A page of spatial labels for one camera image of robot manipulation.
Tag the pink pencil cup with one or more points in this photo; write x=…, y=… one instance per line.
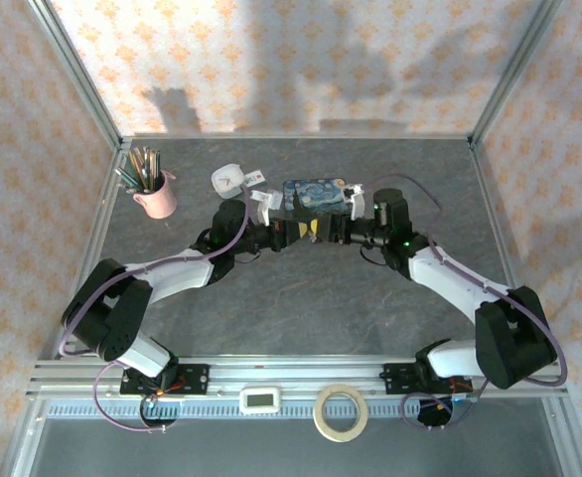
x=158, y=201

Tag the teal green pencil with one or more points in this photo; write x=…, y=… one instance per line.
x=156, y=169

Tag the white digital timer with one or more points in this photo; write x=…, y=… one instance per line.
x=259, y=399

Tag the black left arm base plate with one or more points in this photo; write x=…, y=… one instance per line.
x=194, y=377

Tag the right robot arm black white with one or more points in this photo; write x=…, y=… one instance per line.
x=445, y=278

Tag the dark green pencil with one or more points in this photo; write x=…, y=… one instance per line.
x=127, y=180

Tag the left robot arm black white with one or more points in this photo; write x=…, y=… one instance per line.
x=172, y=273

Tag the starry night print box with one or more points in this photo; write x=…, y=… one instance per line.
x=316, y=196

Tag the beige masking tape roll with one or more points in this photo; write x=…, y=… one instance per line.
x=323, y=427

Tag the white paper tag red mark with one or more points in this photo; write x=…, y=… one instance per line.
x=254, y=178

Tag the aluminium frame post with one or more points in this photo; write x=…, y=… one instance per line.
x=509, y=69
x=80, y=79

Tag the aluminium table side rail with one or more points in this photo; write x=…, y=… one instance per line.
x=492, y=208
x=97, y=223

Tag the orange patterned fabric backdrop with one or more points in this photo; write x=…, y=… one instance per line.
x=291, y=64

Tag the light grey pencil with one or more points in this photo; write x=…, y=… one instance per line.
x=147, y=166

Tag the brown pencil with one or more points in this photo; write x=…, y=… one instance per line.
x=138, y=166

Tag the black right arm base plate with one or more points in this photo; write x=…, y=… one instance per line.
x=400, y=377

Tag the small white alarm clock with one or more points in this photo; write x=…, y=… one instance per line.
x=228, y=181

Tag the aluminium table edge rail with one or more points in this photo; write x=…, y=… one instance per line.
x=296, y=372

